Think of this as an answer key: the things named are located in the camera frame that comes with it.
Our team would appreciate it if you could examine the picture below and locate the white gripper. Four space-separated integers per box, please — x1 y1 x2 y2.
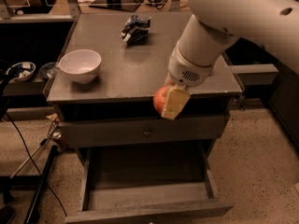
162 45 214 119

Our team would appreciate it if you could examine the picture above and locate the red apple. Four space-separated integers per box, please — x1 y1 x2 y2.
153 87 167 114

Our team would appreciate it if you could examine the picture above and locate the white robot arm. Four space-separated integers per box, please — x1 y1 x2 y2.
159 0 299 119

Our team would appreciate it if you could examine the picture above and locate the grey wooden drawer cabinet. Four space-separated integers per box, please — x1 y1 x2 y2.
43 10 244 224

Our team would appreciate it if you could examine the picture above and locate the open middle drawer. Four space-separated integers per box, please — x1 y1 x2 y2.
65 141 233 224

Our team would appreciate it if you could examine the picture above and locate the closed top drawer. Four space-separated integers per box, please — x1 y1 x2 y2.
60 113 228 148

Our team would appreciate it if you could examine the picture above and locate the crumpled blue chip bag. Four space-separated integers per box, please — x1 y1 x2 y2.
121 15 151 45

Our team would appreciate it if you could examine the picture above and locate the grey side shelf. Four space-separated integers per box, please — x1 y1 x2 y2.
230 63 278 86

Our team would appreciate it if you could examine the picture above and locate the white ceramic bowl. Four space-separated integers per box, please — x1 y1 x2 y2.
59 49 102 84

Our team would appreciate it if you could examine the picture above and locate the black monitor stand base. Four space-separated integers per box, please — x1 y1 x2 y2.
89 0 141 12

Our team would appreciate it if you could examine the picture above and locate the dark small bowl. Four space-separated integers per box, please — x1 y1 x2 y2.
38 62 59 80

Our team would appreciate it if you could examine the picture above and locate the small bowl with items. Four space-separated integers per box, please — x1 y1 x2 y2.
7 62 36 82

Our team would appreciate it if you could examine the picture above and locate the black floor stand leg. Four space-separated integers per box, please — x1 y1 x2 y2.
23 146 58 224

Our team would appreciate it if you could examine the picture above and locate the black cable on floor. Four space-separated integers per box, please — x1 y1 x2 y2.
0 107 68 217

